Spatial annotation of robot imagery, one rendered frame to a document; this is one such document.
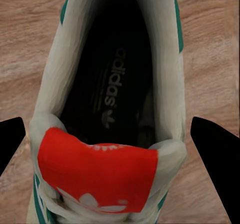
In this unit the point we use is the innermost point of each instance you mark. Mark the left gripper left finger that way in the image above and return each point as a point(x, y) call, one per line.
point(12, 132)

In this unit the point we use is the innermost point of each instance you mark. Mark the gym shoe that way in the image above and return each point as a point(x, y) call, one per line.
point(108, 131)

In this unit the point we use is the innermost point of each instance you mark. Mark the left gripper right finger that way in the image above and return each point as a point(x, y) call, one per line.
point(220, 152)

